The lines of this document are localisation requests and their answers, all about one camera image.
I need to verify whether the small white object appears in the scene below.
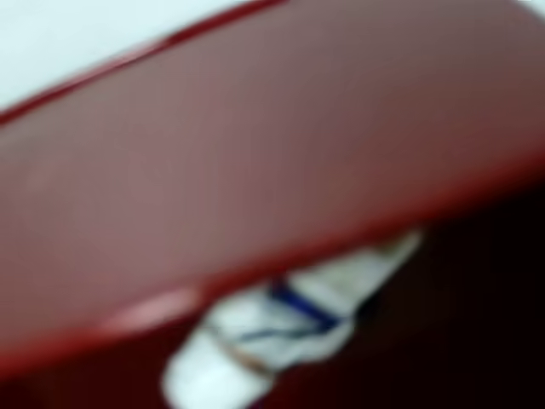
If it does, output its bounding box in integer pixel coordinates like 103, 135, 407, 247
160, 228, 426, 409

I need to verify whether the dark red box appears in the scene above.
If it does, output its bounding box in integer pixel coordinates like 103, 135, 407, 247
0, 0, 545, 409

